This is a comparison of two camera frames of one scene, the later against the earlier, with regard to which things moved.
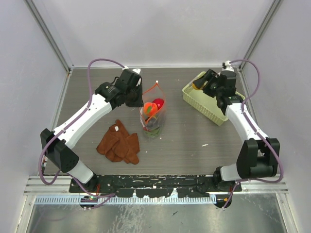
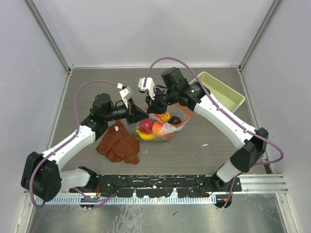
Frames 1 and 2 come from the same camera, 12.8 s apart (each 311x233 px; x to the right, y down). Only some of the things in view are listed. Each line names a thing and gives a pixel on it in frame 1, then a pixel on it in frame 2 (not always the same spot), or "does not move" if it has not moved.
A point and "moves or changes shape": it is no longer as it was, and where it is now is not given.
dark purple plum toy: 152,123 to 175,120
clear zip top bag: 152,114 moves or changes shape
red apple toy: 159,102 moves or changes shape
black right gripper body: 213,90 to 163,99
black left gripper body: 134,98 to 118,112
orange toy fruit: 195,87 moves or changes shape
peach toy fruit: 150,108 moves or changes shape
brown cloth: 117,145 does not move
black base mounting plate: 187,186 does not move
